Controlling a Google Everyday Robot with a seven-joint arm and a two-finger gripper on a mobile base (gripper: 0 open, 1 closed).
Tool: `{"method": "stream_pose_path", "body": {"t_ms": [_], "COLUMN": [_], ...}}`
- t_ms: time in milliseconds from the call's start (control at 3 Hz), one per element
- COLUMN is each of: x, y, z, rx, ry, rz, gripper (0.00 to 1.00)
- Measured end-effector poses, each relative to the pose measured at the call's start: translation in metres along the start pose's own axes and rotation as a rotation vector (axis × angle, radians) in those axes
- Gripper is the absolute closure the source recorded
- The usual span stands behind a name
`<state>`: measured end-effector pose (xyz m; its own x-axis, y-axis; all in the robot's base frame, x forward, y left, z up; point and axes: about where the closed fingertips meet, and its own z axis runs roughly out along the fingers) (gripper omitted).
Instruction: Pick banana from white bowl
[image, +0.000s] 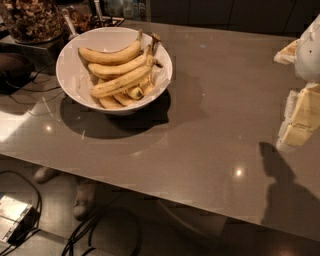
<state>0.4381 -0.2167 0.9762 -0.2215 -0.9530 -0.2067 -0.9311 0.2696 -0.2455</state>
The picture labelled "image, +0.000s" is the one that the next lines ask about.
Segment dark tray with snacks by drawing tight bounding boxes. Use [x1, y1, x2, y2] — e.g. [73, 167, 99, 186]
[66, 4, 124, 34]

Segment white ceramic bowl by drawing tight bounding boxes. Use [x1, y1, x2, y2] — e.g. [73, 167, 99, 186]
[56, 27, 173, 116]

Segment right grey shoe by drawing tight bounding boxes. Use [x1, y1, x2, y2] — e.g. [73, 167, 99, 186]
[73, 179, 96, 221]

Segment grey shoe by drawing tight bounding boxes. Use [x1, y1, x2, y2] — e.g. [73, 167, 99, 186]
[73, 179, 96, 221]
[34, 167, 59, 184]

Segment dark round object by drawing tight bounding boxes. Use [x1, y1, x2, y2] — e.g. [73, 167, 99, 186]
[0, 53, 35, 94]

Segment black floor cables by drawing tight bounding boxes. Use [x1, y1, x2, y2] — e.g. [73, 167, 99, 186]
[0, 169, 143, 256]

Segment top yellow banana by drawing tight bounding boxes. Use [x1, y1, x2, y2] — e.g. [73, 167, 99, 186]
[78, 30, 143, 65]

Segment silver box on floor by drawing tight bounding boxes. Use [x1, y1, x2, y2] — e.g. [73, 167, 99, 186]
[0, 195, 33, 245]

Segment white plastic scoop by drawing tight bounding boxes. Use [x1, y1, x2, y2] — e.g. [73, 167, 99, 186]
[61, 8, 78, 41]

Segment glass jar of nuts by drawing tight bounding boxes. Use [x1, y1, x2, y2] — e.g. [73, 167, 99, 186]
[0, 0, 64, 44]

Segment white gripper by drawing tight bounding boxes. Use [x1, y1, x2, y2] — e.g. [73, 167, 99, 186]
[274, 14, 320, 152]

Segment lower left yellow banana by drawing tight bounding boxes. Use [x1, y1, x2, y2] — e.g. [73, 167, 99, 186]
[97, 78, 124, 110]

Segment small lower yellow banana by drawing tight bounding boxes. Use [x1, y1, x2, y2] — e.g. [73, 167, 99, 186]
[113, 93, 136, 106]

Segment left grey shoe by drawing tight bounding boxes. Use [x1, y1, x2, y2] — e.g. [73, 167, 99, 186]
[34, 167, 59, 184]

